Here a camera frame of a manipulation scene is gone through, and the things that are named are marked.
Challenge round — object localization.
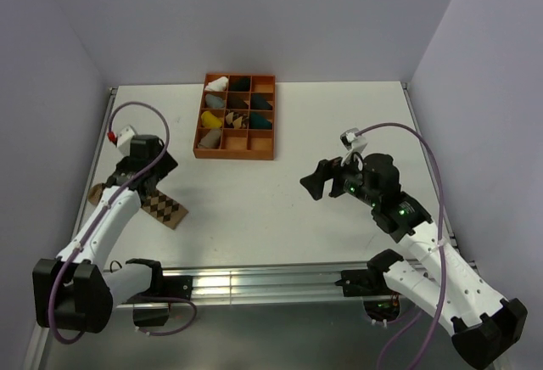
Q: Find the tan sock with maroon cuff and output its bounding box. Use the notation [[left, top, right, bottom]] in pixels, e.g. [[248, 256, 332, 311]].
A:
[[197, 129, 222, 149]]

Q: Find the yellow rolled sock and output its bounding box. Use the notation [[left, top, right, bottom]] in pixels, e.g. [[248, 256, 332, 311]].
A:
[[200, 110, 224, 129]]

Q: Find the brown argyle sock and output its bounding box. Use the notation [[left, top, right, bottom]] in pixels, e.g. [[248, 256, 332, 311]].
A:
[[87, 183, 188, 230]]

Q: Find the teal rolled sock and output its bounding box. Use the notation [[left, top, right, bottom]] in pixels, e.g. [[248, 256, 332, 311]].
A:
[[249, 112, 273, 130], [250, 92, 273, 111]]

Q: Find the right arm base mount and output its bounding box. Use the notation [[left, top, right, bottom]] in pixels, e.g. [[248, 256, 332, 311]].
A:
[[334, 269, 396, 297]]

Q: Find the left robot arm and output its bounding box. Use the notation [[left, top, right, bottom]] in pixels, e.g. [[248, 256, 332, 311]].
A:
[[32, 135, 177, 334]]

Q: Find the dark brown rolled sock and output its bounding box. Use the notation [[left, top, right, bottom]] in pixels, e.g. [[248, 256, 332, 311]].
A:
[[227, 93, 249, 109]]

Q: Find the dark green rolled sock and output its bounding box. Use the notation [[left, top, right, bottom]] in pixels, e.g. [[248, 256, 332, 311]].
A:
[[228, 76, 251, 92]]

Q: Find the aluminium table frame rail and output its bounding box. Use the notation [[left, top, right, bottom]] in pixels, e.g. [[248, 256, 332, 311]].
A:
[[114, 259, 480, 310]]

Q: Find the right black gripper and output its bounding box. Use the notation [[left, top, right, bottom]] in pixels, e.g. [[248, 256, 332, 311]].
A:
[[299, 147, 379, 207]]

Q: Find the white rolled sock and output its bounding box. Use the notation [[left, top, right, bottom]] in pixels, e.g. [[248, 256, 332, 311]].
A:
[[204, 76, 229, 92]]

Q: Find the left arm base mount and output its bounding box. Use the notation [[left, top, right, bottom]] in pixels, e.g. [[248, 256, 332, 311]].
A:
[[128, 276, 193, 328]]

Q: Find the teal rolled sock upper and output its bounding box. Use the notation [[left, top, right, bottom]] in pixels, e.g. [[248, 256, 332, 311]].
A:
[[250, 92, 273, 111]]

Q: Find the orange wooden compartment tray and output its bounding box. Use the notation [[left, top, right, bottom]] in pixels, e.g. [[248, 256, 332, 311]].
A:
[[193, 73, 277, 160]]

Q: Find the argyle rolled sock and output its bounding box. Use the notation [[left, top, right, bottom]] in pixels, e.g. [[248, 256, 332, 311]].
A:
[[225, 111, 249, 129]]

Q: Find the grey rolled sock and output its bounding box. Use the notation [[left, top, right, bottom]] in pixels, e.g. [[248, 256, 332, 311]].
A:
[[204, 94, 226, 109]]

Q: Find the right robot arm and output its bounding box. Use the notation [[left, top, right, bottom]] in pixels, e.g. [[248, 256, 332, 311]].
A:
[[300, 154, 528, 369]]

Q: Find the teal rolled sock lower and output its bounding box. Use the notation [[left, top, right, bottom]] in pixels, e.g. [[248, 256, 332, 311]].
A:
[[249, 112, 273, 130]]

